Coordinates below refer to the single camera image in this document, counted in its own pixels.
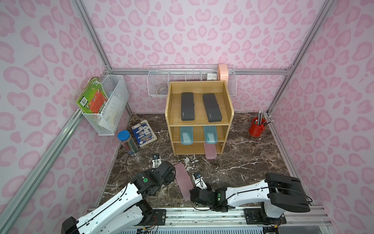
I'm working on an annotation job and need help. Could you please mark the pink pencil case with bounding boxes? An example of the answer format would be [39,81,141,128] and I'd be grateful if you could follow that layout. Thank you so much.
[175,163,194,201]
[204,142,217,160]

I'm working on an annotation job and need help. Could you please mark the teal pencil case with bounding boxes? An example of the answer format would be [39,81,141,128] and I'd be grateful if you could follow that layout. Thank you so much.
[180,126,194,145]
[203,125,218,144]

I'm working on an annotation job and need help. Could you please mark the black pencil case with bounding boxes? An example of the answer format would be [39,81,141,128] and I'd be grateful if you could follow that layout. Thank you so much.
[203,93,222,122]
[181,92,195,121]

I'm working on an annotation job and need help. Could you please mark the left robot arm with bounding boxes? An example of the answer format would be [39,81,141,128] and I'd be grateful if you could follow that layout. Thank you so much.
[61,160,175,234]

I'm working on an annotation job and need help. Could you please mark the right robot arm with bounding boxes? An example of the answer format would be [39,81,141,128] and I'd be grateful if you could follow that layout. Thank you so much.
[190,173,312,219]

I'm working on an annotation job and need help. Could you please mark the blue-lid pencil tube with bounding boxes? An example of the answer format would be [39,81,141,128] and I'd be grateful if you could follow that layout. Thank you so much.
[117,130,139,157]

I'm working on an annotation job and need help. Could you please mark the wooden three-tier shelf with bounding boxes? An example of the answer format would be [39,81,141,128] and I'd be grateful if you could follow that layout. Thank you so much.
[165,81,234,155]

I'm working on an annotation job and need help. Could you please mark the white mesh side basket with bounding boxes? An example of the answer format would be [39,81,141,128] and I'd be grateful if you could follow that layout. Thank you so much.
[83,75,129,136]

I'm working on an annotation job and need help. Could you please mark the red pen holder cup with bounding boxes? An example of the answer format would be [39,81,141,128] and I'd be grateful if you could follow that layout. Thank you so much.
[248,117,266,137]

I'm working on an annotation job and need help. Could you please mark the green red book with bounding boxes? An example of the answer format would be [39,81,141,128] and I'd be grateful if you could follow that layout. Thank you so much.
[76,77,109,114]

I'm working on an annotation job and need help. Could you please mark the small white card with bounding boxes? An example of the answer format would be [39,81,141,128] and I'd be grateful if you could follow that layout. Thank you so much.
[206,73,218,81]

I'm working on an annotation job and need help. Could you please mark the pink box in basket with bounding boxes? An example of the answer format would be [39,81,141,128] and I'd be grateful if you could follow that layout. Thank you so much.
[217,64,229,84]

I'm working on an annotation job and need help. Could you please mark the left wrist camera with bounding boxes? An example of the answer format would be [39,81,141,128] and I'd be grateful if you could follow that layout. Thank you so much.
[152,153,162,169]

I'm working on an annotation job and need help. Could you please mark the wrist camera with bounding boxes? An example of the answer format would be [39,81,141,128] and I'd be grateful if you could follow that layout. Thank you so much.
[152,153,162,169]
[192,172,207,190]

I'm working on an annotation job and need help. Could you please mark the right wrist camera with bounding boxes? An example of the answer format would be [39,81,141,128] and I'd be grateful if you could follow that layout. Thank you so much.
[192,172,207,190]

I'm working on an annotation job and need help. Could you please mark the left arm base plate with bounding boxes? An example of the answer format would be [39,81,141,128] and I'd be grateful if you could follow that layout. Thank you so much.
[137,209,167,226]

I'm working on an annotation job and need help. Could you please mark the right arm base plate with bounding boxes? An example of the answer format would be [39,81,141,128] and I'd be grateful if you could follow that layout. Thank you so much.
[243,208,287,226]

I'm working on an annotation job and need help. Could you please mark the white wire back basket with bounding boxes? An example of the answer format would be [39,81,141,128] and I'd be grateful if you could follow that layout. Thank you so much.
[146,64,238,98]

